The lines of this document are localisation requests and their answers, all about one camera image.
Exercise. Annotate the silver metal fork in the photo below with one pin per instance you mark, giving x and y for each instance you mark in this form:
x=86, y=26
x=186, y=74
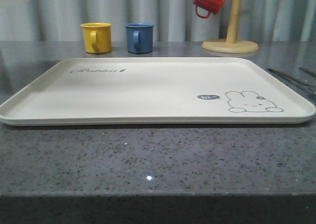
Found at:
x=286, y=75

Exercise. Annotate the silver metal spoon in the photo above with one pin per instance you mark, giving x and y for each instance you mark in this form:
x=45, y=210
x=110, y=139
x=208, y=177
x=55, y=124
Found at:
x=309, y=71

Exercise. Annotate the yellow enamel mug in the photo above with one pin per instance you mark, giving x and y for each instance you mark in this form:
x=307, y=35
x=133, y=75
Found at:
x=97, y=37

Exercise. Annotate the cream rabbit serving tray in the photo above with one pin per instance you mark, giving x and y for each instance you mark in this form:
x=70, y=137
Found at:
x=99, y=91

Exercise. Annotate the blue enamel mug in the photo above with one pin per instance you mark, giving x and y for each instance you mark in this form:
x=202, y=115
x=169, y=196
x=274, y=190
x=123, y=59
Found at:
x=139, y=37

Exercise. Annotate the wooden mug tree stand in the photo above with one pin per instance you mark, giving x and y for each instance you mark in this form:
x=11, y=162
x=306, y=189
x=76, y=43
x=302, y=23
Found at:
x=231, y=44

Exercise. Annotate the grey pleated curtain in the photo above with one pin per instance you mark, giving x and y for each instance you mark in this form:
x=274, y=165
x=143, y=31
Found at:
x=174, y=20

